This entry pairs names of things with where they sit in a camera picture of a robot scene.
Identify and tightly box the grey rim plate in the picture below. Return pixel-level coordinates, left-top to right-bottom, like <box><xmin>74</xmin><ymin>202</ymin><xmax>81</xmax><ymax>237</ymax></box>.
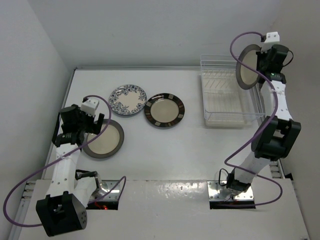
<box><xmin>235</xmin><ymin>44</ymin><xmax>260</xmax><ymax>90</ymax></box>
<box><xmin>82</xmin><ymin>120</ymin><xmax>125</xmax><ymax>161</ymax></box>

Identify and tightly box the dark patterned rim plate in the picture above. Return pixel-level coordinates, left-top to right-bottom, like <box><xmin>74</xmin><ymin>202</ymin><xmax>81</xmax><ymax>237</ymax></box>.
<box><xmin>144</xmin><ymin>93</ymin><xmax>186</xmax><ymax>128</ymax></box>

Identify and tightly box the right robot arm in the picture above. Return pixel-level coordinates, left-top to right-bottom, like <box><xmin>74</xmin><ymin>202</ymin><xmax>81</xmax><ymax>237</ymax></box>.
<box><xmin>224</xmin><ymin>44</ymin><xmax>302</xmax><ymax>198</ymax></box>

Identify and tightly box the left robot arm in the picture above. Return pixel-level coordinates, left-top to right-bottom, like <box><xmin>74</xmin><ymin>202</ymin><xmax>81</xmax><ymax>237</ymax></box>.
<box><xmin>36</xmin><ymin>98</ymin><xmax>104</xmax><ymax>237</ymax></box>

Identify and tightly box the blue floral plate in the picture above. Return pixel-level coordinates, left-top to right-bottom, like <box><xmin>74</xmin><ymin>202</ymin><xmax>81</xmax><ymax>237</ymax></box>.
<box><xmin>108</xmin><ymin>84</ymin><xmax>147</xmax><ymax>116</ymax></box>

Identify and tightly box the white drip tray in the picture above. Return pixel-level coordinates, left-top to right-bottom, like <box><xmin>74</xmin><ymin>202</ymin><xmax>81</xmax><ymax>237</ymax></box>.
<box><xmin>201</xmin><ymin>68</ymin><xmax>255</xmax><ymax>128</ymax></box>

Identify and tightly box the white front board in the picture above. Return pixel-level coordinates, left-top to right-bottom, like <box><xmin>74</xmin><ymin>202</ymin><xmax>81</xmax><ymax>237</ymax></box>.
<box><xmin>18</xmin><ymin>178</ymin><xmax>311</xmax><ymax>240</ymax></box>

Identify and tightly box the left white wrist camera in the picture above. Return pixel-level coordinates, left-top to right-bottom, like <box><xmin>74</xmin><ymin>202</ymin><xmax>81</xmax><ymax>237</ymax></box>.
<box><xmin>80</xmin><ymin>97</ymin><xmax>100</xmax><ymax>117</ymax></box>

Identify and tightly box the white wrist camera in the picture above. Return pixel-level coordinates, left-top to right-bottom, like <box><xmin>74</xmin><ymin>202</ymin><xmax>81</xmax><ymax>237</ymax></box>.
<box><xmin>260</xmin><ymin>31</ymin><xmax>280</xmax><ymax>53</ymax></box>
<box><xmin>80</xmin><ymin>97</ymin><xmax>100</xmax><ymax>117</ymax></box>

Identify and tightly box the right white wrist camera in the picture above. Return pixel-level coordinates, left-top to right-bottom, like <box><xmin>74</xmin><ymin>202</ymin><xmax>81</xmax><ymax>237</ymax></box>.
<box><xmin>260</xmin><ymin>31</ymin><xmax>280</xmax><ymax>53</ymax></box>

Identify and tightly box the white wire dish rack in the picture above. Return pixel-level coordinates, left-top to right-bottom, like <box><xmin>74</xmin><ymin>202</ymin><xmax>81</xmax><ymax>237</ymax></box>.
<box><xmin>200</xmin><ymin>54</ymin><xmax>265</xmax><ymax>128</ymax></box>

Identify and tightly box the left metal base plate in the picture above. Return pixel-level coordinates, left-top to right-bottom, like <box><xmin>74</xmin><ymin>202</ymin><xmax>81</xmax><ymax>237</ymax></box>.
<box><xmin>95</xmin><ymin>180</ymin><xmax>122</xmax><ymax>202</ymax></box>

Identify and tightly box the metal base plate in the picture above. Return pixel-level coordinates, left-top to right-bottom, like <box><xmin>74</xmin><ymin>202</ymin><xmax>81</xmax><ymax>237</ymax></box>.
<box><xmin>95</xmin><ymin>180</ymin><xmax>122</xmax><ymax>202</ymax></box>
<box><xmin>207</xmin><ymin>180</ymin><xmax>254</xmax><ymax>202</ymax></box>

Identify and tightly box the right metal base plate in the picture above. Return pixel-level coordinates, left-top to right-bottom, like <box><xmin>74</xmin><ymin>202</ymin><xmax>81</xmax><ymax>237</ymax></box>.
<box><xmin>207</xmin><ymin>180</ymin><xmax>254</xmax><ymax>202</ymax></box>

